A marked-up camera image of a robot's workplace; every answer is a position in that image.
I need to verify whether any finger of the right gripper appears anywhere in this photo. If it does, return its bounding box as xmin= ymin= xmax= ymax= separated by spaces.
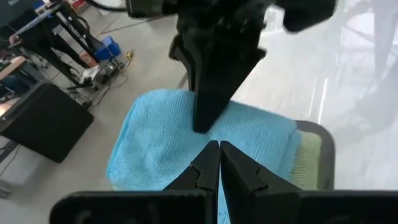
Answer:
xmin=183 ymin=34 xmax=267 ymax=134
xmin=169 ymin=35 xmax=196 ymax=91

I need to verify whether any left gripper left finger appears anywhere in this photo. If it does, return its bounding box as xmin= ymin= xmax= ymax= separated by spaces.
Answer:
xmin=163 ymin=139 xmax=221 ymax=191

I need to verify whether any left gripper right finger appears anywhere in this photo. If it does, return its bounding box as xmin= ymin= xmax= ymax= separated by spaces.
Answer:
xmin=220 ymin=140 xmax=301 ymax=192

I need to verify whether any blue microfiber towel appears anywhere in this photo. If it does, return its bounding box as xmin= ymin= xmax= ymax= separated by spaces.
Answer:
xmin=106 ymin=88 xmax=302 ymax=224

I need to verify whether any green microfiber towel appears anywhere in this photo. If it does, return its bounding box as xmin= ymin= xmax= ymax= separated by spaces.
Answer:
xmin=292 ymin=130 xmax=323 ymax=190

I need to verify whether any blue plastic crate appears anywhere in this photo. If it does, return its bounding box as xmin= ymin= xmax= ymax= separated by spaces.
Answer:
xmin=93 ymin=35 xmax=122 ymax=62

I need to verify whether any black desk frame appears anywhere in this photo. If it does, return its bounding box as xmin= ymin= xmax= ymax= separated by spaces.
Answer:
xmin=18 ymin=0 xmax=103 ymax=90

